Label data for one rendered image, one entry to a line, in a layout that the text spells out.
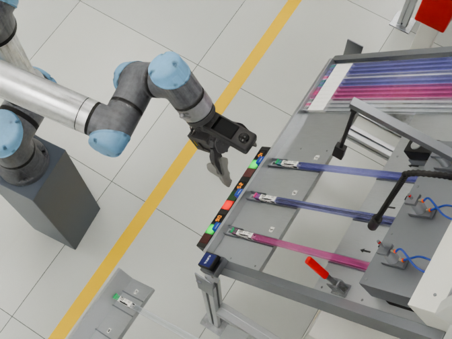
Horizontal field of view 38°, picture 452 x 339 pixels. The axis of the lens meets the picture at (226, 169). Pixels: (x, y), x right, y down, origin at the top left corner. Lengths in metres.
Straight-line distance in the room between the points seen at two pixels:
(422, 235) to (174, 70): 0.57
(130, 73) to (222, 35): 1.42
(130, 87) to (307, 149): 0.53
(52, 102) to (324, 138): 0.69
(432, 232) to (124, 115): 0.64
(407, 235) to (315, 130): 0.56
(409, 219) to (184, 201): 1.34
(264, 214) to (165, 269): 0.85
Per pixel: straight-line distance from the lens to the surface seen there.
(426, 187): 1.32
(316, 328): 1.76
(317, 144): 1.70
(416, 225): 1.28
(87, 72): 2.79
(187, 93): 1.36
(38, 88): 1.43
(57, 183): 2.09
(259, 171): 1.74
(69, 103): 1.40
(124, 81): 1.42
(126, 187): 2.54
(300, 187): 1.63
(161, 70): 1.34
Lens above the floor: 2.35
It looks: 68 degrees down
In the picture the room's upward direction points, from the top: 2 degrees counter-clockwise
